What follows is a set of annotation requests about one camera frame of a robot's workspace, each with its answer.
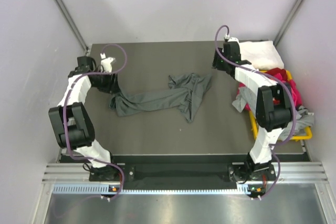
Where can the folded white t shirt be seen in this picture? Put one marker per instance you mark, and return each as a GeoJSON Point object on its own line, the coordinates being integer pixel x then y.
{"type": "Point", "coordinates": [262, 54]}

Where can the pink t shirt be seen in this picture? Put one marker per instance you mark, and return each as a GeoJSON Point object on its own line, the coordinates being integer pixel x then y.
{"type": "Point", "coordinates": [246, 100]}

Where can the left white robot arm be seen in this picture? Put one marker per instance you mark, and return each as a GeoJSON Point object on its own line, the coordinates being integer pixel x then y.
{"type": "Point", "coordinates": [70, 120]}

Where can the aluminium corner post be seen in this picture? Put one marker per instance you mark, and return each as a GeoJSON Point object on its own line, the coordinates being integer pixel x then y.
{"type": "Point", "coordinates": [72, 25]}
{"type": "Point", "coordinates": [288, 21]}

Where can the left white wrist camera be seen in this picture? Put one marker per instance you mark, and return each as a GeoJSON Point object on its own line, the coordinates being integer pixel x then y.
{"type": "Point", "coordinates": [106, 63]}

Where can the dark red t shirt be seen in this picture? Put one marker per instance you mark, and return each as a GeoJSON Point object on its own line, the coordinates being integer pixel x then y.
{"type": "Point", "coordinates": [280, 74]}

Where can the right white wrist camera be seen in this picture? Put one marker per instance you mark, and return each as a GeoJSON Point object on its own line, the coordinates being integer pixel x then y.
{"type": "Point", "coordinates": [229, 38]}

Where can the light grey t shirt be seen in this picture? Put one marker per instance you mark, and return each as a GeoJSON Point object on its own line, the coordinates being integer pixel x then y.
{"type": "Point", "coordinates": [304, 123]}

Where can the left aluminium corner post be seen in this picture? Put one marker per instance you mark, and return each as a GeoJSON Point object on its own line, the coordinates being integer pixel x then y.
{"type": "Point", "coordinates": [72, 25]}

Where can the slotted grey cable duct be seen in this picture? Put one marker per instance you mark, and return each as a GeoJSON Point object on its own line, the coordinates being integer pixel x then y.
{"type": "Point", "coordinates": [106, 189]}

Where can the yellow plastic basket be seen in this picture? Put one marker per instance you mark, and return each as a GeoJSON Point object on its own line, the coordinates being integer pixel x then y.
{"type": "Point", "coordinates": [305, 119]}

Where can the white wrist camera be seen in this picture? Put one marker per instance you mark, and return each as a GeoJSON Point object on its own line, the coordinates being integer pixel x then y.
{"type": "Point", "coordinates": [106, 63]}
{"type": "Point", "coordinates": [229, 38]}

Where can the dark grey t shirt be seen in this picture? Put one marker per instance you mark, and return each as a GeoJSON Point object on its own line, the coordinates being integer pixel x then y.
{"type": "Point", "coordinates": [185, 92]}

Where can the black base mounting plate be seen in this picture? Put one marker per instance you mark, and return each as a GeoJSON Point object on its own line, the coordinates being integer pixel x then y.
{"type": "Point", "coordinates": [235, 160]}

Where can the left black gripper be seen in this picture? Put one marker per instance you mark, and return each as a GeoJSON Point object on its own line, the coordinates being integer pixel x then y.
{"type": "Point", "coordinates": [112, 87]}

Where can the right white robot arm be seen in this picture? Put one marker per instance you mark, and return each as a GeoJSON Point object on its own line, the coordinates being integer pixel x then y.
{"type": "Point", "coordinates": [273, 110]}

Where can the right aluminium corner post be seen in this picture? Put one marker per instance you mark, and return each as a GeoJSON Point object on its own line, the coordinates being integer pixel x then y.
{"type": "Point", "coordinates": [288, 21]}

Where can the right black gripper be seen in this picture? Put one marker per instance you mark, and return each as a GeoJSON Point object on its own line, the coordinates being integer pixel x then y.
{"type": "Point", "coordinates": [216, 64]}

